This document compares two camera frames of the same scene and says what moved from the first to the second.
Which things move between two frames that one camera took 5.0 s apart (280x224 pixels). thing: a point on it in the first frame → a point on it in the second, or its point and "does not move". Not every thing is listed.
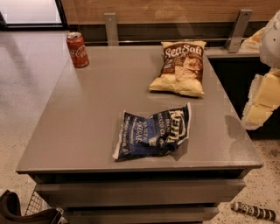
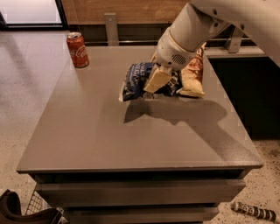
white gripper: (271, 44) → (170, 54)
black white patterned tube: (254, 211) does not move
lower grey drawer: (179, 215) does not move
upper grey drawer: (153, 192) does not move
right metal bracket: (234, 39) does not move
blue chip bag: (153, 136) → (136, 79)
